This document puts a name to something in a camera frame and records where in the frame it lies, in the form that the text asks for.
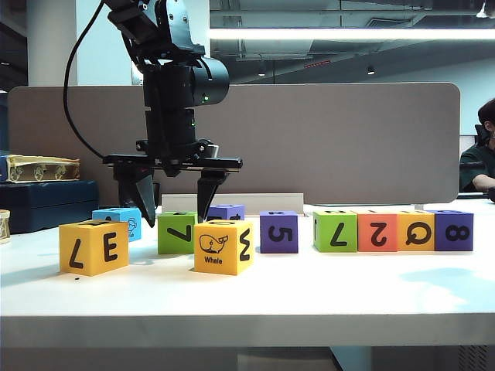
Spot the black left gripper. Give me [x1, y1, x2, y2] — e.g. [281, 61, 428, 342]
[103, 138, 244, 228]

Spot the green block letter E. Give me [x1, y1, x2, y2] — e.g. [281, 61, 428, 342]
[157, 211, 199, 255]

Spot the blue letter block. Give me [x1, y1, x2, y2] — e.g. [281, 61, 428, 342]
[91, 207, 143, 243]

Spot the yellow block 7 and E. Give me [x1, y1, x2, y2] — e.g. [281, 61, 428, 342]
[59, 220, 130, 277]

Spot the purple block with 5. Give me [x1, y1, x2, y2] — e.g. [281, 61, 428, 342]
[259, 210, 299, 254]

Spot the green block letter N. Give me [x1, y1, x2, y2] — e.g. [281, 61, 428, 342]
[312, 209, 358, 253]

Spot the red-orange block with 2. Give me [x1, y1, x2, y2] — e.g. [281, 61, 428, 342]
[356, 210, 399, 253]

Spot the yellow block with Q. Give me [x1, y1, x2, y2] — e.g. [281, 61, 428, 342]
[396, 210, 437, 252]

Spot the purple block with 8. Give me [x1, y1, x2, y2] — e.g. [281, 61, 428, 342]
[429, 209, 475, 253]

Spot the purple block with O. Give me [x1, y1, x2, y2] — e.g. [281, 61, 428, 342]
[207, 203, 246, 222]

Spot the yellow whale picture block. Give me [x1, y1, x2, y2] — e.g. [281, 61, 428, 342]
[193, 219, 255, 277]

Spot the dark blue case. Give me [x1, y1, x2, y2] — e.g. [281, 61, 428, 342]
[0, 179, 100, 236]

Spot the cream gold patterned box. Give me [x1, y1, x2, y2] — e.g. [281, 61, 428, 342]
[6, 154, 81, 183]

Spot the person in dark shirt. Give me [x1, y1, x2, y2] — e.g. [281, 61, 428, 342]
[459, 98, 495, 193]

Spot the brown desk divider panel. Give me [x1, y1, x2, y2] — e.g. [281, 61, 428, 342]
[7, 82, 463, 206]

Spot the white table leg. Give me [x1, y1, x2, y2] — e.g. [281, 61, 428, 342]
[331, 346, 373, 371]

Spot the grey vented cabinet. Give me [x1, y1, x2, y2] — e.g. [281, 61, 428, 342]
[370, 345, 495, 371]

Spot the beige cable tray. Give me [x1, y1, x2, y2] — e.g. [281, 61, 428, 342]
[160, 192, 306, 218]

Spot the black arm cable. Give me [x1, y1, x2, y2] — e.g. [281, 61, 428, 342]
[63, 0, 117, 160]

